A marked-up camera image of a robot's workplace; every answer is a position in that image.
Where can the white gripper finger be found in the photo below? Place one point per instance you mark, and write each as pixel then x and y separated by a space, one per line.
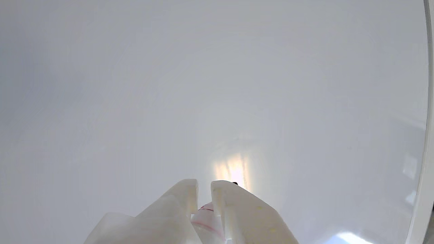
pixel 162 217
pixel 247 217

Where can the red whiteboard marker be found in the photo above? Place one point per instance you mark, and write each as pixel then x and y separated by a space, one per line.
pixel 206 223

